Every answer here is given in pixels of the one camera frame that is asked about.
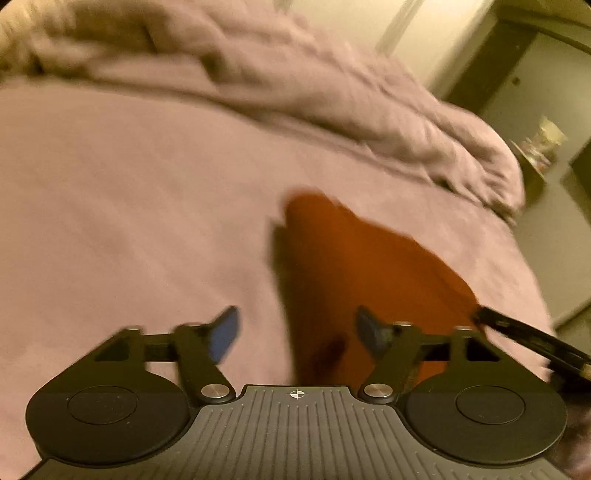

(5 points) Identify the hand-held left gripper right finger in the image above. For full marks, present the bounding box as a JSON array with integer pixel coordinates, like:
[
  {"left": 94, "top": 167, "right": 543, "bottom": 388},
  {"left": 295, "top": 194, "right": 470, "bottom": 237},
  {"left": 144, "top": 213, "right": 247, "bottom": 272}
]
[{"left": 353, "top": 306, "right": 514, "bottom": 406}]

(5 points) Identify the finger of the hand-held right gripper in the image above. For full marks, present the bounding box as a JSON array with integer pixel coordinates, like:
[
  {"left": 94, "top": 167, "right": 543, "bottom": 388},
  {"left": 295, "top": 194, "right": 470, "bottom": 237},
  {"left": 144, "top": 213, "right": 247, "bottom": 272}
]
[{"left": 470, "top": 306, "right": 591, "bottom": 371}]

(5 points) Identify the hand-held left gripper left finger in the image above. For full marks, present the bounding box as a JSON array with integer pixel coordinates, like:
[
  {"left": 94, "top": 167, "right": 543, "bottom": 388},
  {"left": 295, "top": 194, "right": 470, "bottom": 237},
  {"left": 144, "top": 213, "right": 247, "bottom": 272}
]
[{"left": 81, "top": 305, "right": 242, "bottom": 406}]

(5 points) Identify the brown garment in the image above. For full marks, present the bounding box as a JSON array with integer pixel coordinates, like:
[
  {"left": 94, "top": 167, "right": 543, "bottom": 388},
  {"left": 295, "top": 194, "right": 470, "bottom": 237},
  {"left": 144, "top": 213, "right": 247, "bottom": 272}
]
[{"left": 281, "top": 190, "right": 486, "bottom": 387}]

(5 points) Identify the bed with purple sheet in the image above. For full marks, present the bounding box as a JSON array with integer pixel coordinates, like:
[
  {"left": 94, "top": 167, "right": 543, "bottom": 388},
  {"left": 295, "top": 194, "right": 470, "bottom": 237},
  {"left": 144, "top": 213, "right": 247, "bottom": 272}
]
[{"left": 0, "top": 76, "right": 557, "bottom": 480}]

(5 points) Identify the crumpled purple duvet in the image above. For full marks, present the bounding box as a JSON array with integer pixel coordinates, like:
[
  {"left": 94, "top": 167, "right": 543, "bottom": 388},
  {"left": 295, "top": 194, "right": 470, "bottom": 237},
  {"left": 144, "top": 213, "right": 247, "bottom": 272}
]
[{"left": 0, "top": 0, "right": 528, "bottom": 223}]

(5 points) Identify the white wardrobe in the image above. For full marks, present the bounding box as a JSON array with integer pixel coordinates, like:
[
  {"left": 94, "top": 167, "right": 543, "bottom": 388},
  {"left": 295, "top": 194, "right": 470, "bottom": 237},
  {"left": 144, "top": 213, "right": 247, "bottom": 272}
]
[{"left": 277, "top": 0, "right": 496, "bottom": 100}]

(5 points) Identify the dark wall screen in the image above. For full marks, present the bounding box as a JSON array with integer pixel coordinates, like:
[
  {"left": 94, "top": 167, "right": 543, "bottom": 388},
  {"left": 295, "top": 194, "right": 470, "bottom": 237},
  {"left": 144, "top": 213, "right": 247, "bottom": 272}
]
[{"left": 560, "top": 147, "right": 591, "bottom": 219}]

